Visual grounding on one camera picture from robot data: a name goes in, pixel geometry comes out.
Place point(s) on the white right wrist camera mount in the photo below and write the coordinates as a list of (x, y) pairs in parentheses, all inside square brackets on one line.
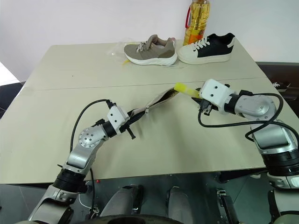
[(213, 92)]

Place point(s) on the clear plastic bag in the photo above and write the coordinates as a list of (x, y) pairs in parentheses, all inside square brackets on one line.
[(116, 50)]

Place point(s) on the beige grid zipper pouch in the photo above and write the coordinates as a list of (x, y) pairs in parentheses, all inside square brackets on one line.
[(158, 99)]

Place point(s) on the grey robot right leg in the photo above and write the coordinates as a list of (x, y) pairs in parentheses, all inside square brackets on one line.
[(180, 203)]

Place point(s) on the black and white sneaker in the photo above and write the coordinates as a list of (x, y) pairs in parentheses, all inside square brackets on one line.
[(208, 50)]

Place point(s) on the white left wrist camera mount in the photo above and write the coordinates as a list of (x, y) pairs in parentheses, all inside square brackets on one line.
[(115, 116)]

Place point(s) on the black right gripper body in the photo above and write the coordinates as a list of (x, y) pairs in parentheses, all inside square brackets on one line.
[(206, 107)]

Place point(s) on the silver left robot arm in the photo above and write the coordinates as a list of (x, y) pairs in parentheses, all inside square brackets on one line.
[(85, 144)]

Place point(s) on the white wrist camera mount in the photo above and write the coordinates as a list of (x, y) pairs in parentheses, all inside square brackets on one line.
[(115, 116), (213, 92)]

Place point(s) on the grey robot left leg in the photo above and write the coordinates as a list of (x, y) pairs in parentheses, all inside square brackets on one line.
[(121, 200)]

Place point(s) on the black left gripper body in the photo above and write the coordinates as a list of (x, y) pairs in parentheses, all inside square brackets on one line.
[(127, 128)]

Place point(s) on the grey beige sneaker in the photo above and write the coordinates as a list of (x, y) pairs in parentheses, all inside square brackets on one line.
[(149, 52)]

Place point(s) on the grey robot leg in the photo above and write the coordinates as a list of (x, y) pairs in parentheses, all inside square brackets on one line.
[(180, 203), (121, 200)]

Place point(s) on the yellow highlighter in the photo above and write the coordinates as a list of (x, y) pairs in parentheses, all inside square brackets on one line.
[(185, 89)]

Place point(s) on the black metal frame bracket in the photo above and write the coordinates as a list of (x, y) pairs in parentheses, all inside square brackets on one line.
[(227, 205)]

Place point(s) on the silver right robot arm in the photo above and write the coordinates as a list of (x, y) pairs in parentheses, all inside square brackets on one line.
[(259, 107)]

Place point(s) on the dark round robot waist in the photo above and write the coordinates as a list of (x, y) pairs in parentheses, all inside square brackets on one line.
[(144, 219)]

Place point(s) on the yellow cooking oil bottle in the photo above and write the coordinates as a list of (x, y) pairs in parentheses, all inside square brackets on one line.
[(197, 21)]

